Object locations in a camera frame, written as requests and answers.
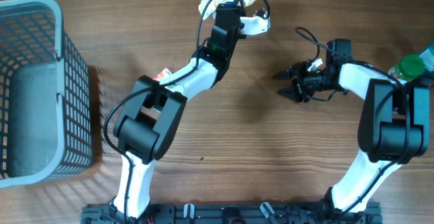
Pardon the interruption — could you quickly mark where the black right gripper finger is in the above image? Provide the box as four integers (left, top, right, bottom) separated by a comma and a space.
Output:
273, 62, 306, 80
277, 88, 304, 102

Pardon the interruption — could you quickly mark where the green lid jar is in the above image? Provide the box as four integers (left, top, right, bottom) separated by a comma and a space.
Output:
389, 54, 425, 81

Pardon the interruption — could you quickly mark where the blue mouthwash bottle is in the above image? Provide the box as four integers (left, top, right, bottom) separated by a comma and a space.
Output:
419, 43, 434, 79

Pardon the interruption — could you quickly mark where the red tissue pack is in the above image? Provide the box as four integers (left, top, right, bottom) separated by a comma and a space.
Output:
153, 68, 172, 81

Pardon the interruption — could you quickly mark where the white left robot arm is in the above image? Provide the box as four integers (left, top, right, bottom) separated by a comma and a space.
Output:
109, 0, 246, 223

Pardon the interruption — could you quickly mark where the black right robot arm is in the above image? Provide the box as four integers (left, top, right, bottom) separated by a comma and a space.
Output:
274, 39, 432, 219

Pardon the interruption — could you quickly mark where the dark grey plastic basket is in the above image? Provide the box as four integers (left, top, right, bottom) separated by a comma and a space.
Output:
1, 0, 94, 189

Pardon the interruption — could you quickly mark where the black camera cable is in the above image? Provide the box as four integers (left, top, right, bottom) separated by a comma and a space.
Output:
294, 26, 413, 218

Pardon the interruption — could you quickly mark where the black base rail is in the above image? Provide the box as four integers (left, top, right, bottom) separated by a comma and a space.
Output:
80, 202, 383, 224

